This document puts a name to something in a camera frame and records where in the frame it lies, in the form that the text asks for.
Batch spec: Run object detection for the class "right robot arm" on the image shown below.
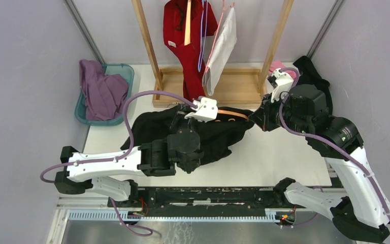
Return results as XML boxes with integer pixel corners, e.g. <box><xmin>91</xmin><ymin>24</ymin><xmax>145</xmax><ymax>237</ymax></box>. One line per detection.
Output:
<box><xmin>249</xmin><ymin>84</ymin><xmax>390</xmax><ymax>243</ymax></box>

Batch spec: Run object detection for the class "wooden hanger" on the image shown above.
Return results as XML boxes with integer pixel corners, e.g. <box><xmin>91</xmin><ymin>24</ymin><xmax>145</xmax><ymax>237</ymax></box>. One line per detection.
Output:
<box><xmin>184</xmin><ymin>0</ymin><xmax>192</xmax><ymax>46</ymax></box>

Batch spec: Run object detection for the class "pink garment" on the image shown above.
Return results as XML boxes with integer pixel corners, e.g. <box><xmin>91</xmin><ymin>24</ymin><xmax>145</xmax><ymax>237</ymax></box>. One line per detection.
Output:
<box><xmin>269</xmin><ymin>60</ymin><xmax>297</xmax><ymax>79</ymax></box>

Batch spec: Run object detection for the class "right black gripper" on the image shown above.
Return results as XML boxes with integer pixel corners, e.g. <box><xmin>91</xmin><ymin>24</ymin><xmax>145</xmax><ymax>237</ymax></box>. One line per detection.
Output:
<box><xmin>249</xmin><ymin>90</ymin><xmax>311</xmax><ymax>136</ymax></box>

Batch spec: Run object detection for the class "wooden clothes rack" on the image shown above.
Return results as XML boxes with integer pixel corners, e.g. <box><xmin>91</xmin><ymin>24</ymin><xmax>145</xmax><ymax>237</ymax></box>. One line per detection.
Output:
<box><xmin>132</xmin><ymin>1</ymin><xmax>293</xmax><ymax>109</ymax></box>

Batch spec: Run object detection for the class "purple garment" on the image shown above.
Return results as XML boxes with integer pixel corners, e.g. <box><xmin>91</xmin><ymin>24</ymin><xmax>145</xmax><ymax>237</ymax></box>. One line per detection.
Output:
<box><xmin>79</xmin><ymin>59</ymin><xmax>129</xmax><ymax>121</ymax></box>

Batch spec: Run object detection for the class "red skirt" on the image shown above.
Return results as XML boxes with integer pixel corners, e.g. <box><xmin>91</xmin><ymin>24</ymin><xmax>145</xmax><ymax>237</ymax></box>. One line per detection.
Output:
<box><xmin>163</xmin><ymin>1</ymin><xmax>218</xmax><ymax>100</ymax></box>

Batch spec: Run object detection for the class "orange hanger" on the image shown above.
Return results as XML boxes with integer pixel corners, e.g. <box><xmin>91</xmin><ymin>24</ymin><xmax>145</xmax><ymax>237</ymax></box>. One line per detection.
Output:
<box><xmin>213</xmin><ymin>109</ymin><xmax>249</xmax><ymax>122</ymax></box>

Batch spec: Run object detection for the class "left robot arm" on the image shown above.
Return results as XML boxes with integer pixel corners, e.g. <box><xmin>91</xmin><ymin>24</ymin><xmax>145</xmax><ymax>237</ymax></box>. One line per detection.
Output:
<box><xmin>53</xmin><ymin>118</ymin><xmax>204</xmax><ymax>207</ymax></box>

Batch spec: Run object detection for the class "teal laundry basket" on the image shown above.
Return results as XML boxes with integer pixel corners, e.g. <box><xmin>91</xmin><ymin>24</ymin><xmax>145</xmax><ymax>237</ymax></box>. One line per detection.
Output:
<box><xmin>74</xmin><ymin>64</ymin><xmax>135</xmax><ymax>127</ymax></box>

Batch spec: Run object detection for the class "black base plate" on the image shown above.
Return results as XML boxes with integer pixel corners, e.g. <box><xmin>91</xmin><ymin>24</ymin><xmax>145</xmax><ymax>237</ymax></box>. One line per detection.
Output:
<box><xmin>115</xmin><ymin>187</ymin><xmax>295</xmax><ymax>217</ymax></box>

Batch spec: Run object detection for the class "aluminium frame rail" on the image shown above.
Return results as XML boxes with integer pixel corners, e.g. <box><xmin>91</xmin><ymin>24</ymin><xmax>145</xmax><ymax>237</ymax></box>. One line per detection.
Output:
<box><xmin>57</xmin><ymin>187</ymin><xmax>362</xmax><ymax>223</ymax></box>

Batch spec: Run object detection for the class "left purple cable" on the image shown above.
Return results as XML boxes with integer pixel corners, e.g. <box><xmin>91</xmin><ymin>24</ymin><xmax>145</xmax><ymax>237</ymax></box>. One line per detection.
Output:
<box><xmin>40</xmin><ymin>90</ymin><xmax>199</xmax><ymax>237</ymax></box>

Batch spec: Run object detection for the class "black garment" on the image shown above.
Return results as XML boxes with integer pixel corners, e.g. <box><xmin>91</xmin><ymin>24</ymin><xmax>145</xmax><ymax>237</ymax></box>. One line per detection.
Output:
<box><xmin>293</xmin><ymin>55</ymin><xmax>333</xmax><ymax>115</ymax></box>
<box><xmin>131</xmin><ymin>104</ymin><xmax>254</xmax><ymax>165</ymax></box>

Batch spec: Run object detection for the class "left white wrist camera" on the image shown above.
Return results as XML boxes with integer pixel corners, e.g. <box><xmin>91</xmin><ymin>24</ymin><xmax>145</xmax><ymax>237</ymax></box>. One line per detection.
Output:
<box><xmin>184</xmin><ymin>97</ymin><xmax>218</xmax><ymax>122</ymax></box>

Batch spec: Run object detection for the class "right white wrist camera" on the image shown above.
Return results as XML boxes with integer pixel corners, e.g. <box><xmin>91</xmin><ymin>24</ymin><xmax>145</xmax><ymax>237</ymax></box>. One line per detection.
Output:
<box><xmin>267</xmin><ymin>67</ymin><xmax>298</xmax><ymax>103</ymax></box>

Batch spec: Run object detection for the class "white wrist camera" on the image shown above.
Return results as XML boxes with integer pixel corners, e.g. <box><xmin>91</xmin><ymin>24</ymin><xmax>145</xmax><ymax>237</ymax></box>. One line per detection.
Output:
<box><xmin>184</xmin><ymin>97</ymin><xmax>218</xmax><ymax>122</ymax></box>
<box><xmin>267</xmin><ymin>67</ymin><xmax>298</xmax><ymax>103</ymax></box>

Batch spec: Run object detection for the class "white garment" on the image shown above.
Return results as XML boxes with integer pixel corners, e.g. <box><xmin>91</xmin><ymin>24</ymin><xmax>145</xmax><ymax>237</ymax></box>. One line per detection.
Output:
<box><xmin>202</xmin><ymin>7</ymin><xmax>237</xmax><ymax>96</ymax></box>

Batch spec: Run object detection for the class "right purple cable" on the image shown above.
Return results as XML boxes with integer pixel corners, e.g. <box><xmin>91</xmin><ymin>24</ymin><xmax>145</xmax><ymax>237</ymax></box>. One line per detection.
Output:
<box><xmin>277</xmin><ymin>67</ymin><xmax>390</xmax><ymax>244</ymax></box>

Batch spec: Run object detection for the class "purple cable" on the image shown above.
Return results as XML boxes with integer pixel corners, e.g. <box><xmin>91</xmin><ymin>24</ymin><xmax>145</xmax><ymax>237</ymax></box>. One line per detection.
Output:
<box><xmin>40</xmin><ymin>90</ymin><xmax>199</xmax><ymax>237</ymax></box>
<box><xmin>277</xmin><ymin>67</ymin><xmax>390</xmax><ymax>244</ymax></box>

